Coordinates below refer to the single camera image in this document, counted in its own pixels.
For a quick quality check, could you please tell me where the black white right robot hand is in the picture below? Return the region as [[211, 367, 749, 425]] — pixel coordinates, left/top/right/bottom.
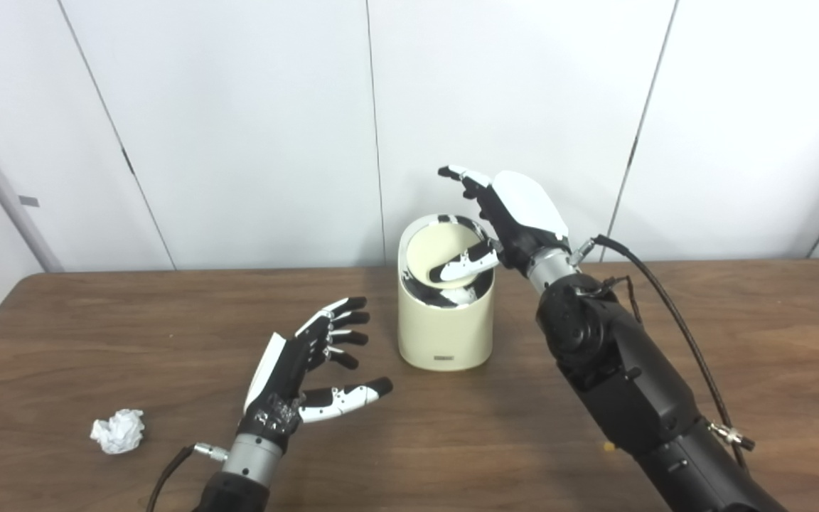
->
[[429, 165, 572, 284]]

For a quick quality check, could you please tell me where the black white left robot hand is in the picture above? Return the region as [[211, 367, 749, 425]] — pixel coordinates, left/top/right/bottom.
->
[[237, 297, 393, 452]]

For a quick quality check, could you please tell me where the cream round bin lid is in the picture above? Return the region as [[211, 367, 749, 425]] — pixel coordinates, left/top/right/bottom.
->
[[404, 222, 485, 289]]

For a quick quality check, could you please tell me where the cream-colored bin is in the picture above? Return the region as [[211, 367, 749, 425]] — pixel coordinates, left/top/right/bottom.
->
[[397, 213, 496, 372]]

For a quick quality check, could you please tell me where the white paper ball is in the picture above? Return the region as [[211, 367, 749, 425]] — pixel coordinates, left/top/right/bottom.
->
[[90, 409, 146, 454]]

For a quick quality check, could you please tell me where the black bin liner bag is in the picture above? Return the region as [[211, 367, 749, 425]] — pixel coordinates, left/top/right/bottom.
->
[[401, 213, 494, 309]]

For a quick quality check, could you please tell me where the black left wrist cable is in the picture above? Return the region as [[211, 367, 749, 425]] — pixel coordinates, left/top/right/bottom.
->
[[145, 442, 229, 512]]

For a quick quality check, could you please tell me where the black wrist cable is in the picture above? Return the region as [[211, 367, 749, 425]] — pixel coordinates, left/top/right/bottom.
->
[[569, 235, 755, 470], [145, 442, 229, 512]]

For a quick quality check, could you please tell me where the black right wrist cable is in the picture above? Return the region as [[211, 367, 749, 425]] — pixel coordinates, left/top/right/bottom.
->
[[569, 235, 755, 470]]

